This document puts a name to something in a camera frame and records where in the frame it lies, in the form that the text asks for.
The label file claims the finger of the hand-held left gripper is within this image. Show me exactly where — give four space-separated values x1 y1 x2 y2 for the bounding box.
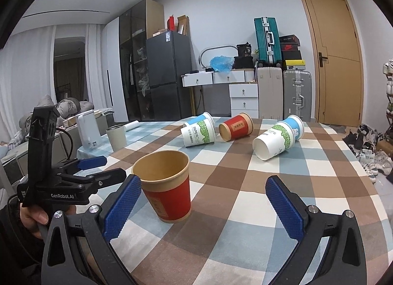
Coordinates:
60 167 127 192
58 155 108 172

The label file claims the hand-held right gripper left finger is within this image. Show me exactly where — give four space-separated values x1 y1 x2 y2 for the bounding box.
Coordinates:
41 174 142 285

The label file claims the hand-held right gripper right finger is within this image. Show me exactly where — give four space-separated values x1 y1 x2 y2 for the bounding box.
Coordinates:
266 175 369 285

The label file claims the red and brown paper cup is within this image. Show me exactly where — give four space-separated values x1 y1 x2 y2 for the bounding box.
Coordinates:
132 150 192 223
218 112 254 142

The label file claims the person's left forearm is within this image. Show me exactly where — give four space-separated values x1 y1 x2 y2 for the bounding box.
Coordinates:
0 202 46 285

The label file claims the white and green paper cup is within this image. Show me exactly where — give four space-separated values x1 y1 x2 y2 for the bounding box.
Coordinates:
180 112 216 148
252 115 305 161

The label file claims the person's left hand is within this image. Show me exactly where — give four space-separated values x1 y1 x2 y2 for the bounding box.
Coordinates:
19 205 50 239

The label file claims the white electric kettle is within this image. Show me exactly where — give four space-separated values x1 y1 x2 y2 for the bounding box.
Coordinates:
76 112 102 150

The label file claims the grey-green tumbler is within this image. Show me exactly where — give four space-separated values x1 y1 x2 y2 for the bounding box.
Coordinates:
106 124 126 152

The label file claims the checked tablecloth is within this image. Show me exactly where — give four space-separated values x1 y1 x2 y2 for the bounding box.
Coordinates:
77 116 391 285

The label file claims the pile of grey clothes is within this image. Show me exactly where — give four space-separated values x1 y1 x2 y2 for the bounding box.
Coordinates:
9 94 96 151

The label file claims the white curtain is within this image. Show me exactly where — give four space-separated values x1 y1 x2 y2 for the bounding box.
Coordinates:
84 22 109 111
0 24 57 126

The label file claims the white wardrobe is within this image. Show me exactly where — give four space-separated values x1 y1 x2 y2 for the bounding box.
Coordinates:
102 16 130 123

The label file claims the pile of shoes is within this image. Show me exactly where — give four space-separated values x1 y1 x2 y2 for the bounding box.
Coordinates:
342 123 393 185

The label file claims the silver suitcase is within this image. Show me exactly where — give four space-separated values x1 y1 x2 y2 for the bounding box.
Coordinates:
282 69 312 122

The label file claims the dark glass cabinet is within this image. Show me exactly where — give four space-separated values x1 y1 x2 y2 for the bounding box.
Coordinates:
118 0 165 123

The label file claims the beige suitcase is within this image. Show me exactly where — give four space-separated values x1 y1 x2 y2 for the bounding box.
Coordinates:
256 66 284 120

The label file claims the white drawer cabinet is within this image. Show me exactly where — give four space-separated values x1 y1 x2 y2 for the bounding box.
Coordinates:
229 83 259 119

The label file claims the dark grey fridge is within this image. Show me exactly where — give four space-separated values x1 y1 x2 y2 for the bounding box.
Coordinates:
145 30 193 121

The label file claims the wooden door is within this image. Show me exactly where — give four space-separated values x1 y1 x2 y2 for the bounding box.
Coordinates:
297 0 365 127

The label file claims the white desk with drawers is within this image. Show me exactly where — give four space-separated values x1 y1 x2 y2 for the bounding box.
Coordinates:
181 68 256 88

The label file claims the yellow and black box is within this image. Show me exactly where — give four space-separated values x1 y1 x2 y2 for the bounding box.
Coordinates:
284 59 306 71

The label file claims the black bag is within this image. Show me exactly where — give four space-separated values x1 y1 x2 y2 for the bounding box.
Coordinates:
232 42 255 70

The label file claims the blue plastic bag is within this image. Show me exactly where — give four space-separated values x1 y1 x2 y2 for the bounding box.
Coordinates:
209 55 235 73

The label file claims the shoe rack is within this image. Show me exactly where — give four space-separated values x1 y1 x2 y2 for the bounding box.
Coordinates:
382 58 393 126

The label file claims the cardboard box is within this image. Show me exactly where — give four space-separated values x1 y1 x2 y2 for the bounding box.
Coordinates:
177 15 190 36

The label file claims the teal suitcase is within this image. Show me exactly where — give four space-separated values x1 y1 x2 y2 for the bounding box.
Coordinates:
253 17 284 66

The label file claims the black cable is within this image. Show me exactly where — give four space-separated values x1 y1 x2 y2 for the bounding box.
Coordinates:
55 128 75 163

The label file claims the oval mirror frame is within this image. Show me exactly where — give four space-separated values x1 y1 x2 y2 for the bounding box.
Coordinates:
199 45 239 69

